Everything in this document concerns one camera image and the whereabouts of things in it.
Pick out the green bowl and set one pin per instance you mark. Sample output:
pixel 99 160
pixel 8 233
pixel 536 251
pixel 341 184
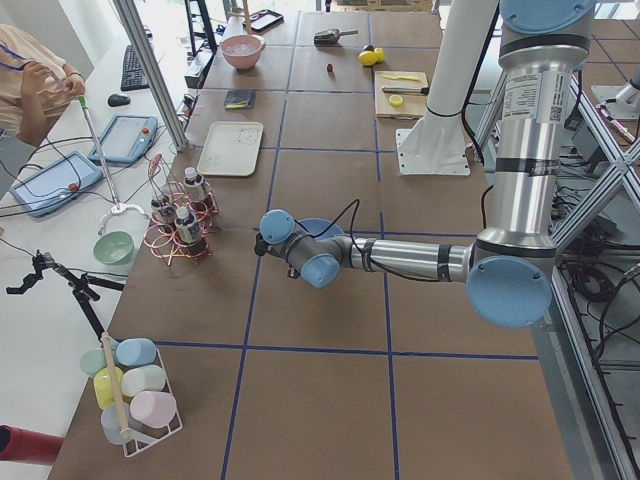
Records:
pixel 114 248

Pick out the dark drink bottle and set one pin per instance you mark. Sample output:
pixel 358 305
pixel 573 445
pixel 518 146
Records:
pixel 187 226
pixel 163 210
pixel 194 184

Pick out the black keyboard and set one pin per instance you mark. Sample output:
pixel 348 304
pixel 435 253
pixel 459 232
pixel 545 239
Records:
pixel 133 76

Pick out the blue teach pendant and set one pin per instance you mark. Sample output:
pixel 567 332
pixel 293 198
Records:
pixel 50 188
pixel 127 138

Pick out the half lemon slice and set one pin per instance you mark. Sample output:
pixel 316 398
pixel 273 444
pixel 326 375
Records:
pixel 396 100

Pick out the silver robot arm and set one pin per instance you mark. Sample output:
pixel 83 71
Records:
pixel 507 269

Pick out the wooden cutting board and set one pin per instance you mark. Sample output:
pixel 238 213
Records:
pixel 413 107

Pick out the cream bear tray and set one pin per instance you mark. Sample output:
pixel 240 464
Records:
pixel 231 149

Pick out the person in beige shirt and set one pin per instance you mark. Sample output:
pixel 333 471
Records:
pixel 36 86

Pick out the white wire cup rack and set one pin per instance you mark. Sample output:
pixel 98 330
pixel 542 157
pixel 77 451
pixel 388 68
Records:
pixel 138 408

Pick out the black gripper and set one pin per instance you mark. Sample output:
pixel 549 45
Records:
pixel 260 244

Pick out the black computer mouse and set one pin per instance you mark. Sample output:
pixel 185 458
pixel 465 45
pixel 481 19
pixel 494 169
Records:
pixel 118 99

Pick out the yellow plastic knife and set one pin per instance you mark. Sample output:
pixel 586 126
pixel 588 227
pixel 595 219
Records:
pixel 402 77

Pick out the metal scoop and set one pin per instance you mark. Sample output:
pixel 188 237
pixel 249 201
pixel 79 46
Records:
pixel 331 36

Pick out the blue round plate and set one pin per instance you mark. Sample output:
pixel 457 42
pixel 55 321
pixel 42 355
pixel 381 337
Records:
pixel 321 229

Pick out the copper wire bottle rack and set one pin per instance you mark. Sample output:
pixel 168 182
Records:
pixel 163 241

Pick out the yellow lemon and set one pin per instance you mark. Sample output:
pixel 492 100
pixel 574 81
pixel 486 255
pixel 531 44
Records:
pixel 380 54
pixel 368 58

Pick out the pink bowl with ice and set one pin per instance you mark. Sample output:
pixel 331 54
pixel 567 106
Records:
pixel 243 51

